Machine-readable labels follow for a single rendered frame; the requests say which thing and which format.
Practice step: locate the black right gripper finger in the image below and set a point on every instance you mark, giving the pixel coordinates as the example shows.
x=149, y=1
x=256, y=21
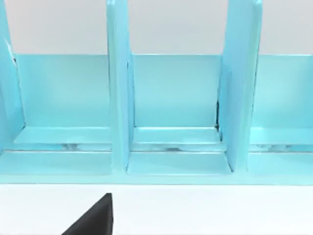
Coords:
x=97, y=218

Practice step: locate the light blue rack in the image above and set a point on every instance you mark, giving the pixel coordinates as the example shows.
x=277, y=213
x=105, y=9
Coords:
x=171, y=98

